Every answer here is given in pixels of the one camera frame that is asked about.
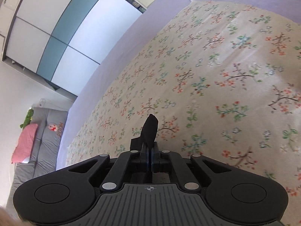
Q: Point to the pink striped pillow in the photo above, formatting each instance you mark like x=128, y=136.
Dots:
x=23, y=150

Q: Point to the green plush toy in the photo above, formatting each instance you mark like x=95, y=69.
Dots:
x=28, y=118

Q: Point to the floral bed mat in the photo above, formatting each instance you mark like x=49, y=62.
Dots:
x=223, y=80

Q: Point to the grey padded Pooh headboard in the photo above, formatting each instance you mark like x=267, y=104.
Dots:
x=46, y=145

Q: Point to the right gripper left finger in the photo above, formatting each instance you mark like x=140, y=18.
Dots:
x=144, y=157

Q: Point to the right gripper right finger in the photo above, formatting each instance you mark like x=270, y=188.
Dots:
x=154, y=157

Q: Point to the white and teal wardrobe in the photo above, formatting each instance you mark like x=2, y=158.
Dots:
x=64, y=41

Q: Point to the lavender bed sheet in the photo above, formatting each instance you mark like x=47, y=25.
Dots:
x=156, y=16

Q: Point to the black pants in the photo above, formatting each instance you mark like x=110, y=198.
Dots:
x=148, y=134

